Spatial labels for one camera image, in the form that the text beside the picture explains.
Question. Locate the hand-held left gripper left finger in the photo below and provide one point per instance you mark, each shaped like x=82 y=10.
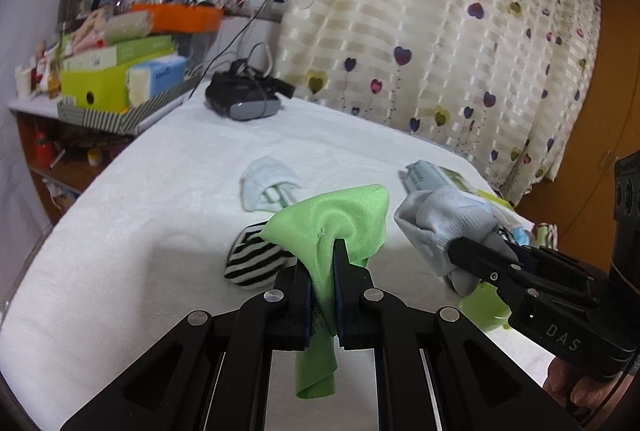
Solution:
x=304 y=306

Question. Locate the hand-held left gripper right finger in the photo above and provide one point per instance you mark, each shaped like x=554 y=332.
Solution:
x=341 y=306

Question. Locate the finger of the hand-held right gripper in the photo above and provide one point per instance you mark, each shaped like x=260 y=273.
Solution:
x=519 y=243
x=485 y=261

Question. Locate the grey sock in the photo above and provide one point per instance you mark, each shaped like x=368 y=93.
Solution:
x=445 y=221

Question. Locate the green cloth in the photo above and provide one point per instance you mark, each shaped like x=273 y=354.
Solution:
x=330 y=221

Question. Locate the person's right hand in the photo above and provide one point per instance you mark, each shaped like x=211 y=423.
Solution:
x=570 y=386

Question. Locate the blue face mask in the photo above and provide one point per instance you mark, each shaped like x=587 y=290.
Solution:
x=521 y=237

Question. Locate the green plastic bottle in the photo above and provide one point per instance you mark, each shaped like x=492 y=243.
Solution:
x=485 y=311

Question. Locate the white green tray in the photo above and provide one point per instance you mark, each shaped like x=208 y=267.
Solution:
x=492 y=200

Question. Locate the black white striped sock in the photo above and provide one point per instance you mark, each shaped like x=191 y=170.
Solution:
x=252 y=261

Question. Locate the wet wipes pack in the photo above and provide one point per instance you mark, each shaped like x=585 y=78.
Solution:
x=425 y=176

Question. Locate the pale green white sock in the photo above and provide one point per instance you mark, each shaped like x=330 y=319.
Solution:
x=260 y=181

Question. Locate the wooden wardrobe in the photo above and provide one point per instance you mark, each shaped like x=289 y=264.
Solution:
x=585 y=111

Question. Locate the white blanket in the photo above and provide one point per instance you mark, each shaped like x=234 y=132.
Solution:
x=150 y=236

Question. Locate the black grey headset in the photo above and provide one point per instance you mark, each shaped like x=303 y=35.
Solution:
x=240 y=98

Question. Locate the heart print curtain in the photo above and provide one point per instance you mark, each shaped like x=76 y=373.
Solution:
x=440 y=36

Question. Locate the blue tissue pack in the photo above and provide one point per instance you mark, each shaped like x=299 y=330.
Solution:
x=160 y=78

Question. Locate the wooden shelf unit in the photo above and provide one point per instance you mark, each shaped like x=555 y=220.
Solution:
x=65 y=171

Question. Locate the striped storage tray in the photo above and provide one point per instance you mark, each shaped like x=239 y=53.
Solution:
x=100 y=120

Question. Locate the green file box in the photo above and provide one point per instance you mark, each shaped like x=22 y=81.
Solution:
x=95 y=88

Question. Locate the orange tray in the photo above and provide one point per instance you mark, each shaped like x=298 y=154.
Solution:
x=185 y=18

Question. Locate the green white flat box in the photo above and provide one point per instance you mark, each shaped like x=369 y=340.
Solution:
x=120 y=53

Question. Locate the beige rolled bundle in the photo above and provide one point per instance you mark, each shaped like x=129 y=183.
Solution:
x=127 y=26

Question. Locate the white cup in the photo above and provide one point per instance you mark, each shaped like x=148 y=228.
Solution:
x=23 y=83

